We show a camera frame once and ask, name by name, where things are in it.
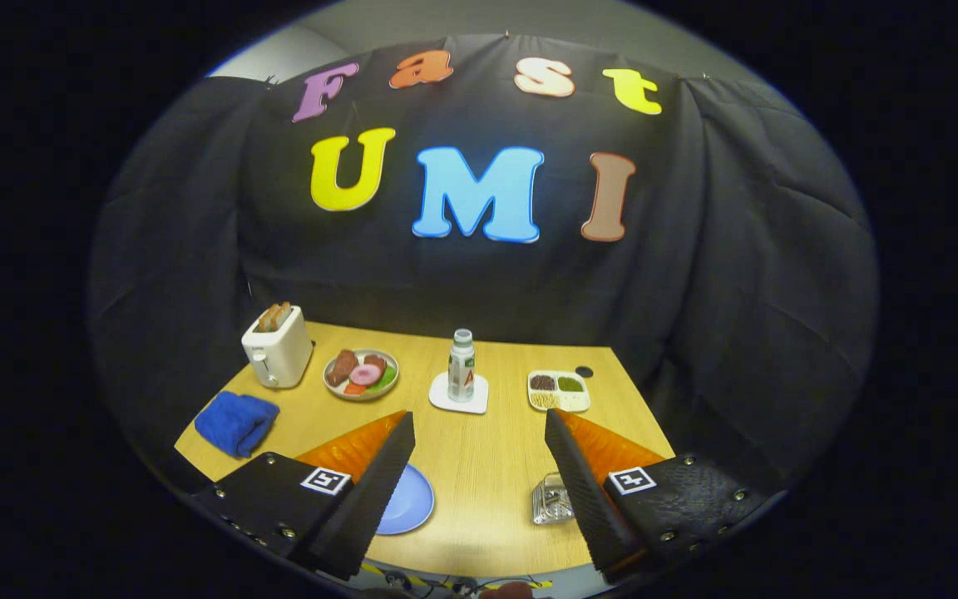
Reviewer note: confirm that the pink ham slice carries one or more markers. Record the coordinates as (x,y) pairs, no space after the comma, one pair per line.
(365,374)

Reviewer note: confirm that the white divided bean tray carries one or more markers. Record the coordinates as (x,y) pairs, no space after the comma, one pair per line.
(564,406)

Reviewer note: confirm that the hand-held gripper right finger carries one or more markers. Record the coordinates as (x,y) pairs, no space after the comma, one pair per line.
(587,499)

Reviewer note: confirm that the white toaster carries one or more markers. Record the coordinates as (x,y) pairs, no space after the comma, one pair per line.
(279,356)

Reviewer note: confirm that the brown meat piece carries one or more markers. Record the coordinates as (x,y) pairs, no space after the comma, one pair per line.
(341,368)
(374,361)

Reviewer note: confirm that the blue folded towel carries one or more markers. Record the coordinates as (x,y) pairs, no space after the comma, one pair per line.
(236,423)

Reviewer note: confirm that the white square coaster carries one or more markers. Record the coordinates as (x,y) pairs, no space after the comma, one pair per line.
(441,398)

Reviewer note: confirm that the white drink bottle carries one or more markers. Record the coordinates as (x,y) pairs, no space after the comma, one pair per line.
(461,366)

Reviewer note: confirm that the grey food plate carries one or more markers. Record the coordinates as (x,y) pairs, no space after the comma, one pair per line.
(333,391)

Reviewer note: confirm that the green lettuce leaf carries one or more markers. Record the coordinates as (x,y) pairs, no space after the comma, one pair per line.
(387,378)

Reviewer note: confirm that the orange carrot slice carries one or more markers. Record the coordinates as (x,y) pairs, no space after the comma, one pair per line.
(354,388)

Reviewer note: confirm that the blue round plate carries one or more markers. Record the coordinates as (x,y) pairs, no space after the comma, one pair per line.
(408,499)

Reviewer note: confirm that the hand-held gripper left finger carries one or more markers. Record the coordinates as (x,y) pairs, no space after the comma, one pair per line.
(367,507)

